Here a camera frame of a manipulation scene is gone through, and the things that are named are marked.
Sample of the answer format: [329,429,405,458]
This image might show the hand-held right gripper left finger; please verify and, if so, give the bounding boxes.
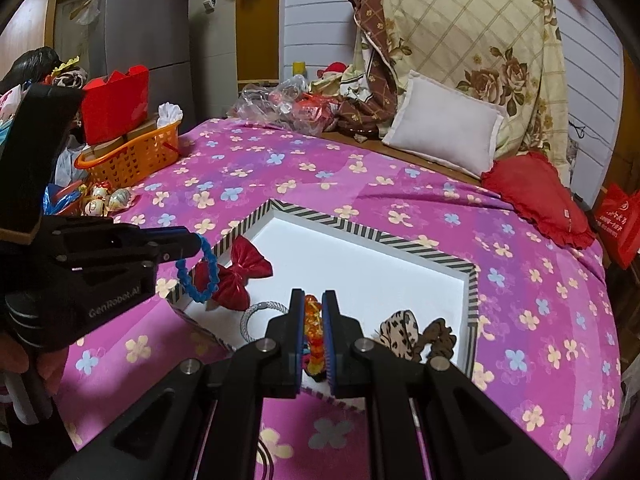
[50,288,306,480]

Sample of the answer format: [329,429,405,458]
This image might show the orange bead bracelet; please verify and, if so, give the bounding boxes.
[300,294,328,378]

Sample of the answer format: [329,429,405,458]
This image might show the black rounded object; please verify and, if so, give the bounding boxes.
[0,46,66,91]

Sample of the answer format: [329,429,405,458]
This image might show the red paper bag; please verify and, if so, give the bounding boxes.
[80,66,150,145]

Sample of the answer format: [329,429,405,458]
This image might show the white pillow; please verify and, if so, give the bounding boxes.
[382,71,505,178]

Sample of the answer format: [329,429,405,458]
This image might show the white crumpled cloth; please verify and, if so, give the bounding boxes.
[157,102,183,128]

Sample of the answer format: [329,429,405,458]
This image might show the cream rose-print quilt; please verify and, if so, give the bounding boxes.
[350,0,571,181]

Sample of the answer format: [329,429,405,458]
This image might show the grey refrigerator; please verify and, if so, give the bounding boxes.
[87,0,196,121]

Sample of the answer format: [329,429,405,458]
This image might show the orange plastic basket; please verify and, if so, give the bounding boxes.
[75,121,182,186]

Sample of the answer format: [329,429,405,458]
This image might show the striped white box lid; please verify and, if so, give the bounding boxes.
[167,199,481,411]

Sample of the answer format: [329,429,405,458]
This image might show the clear plastic bags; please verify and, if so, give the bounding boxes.
[230,75,341,136]

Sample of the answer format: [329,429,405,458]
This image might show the blue bead bracelet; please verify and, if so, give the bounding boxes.
[175,232,221,303]

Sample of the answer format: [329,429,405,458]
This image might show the brown patterned quilt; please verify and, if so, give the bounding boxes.
[330,0,416,136]

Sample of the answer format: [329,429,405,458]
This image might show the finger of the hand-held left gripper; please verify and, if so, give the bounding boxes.
[152,235,205,262]
[117,226,193,247]

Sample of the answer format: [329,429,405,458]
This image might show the red bow hair clip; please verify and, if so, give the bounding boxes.
[192,235,273,311]

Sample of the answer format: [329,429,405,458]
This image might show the silver bangle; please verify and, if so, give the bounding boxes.
[240,301,291,346]

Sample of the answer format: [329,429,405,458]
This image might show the pink floral bedsheet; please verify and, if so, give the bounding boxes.
[55,117,626,480]

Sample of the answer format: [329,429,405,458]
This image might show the red shopping bag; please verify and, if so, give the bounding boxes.
[592,182,640,271]

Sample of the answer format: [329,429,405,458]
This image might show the blue plastic bag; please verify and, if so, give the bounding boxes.
[45,185,83,216]

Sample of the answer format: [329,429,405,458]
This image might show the person's left hand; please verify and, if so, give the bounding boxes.
[0,332,68,386]

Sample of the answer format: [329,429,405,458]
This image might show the red ruffled cushion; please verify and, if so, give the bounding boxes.
[481,152,596,251]

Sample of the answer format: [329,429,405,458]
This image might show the brown cardboard box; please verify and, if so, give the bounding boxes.
[125,119,161,143]

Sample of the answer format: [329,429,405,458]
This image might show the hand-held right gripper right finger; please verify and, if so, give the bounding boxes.
[321,288,571,480]

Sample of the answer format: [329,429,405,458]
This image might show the brown scrunchie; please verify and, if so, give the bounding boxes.
[420,317,457,361]

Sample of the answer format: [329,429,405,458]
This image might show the leopard print scrunchie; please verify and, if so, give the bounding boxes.
[372,310,421,361]

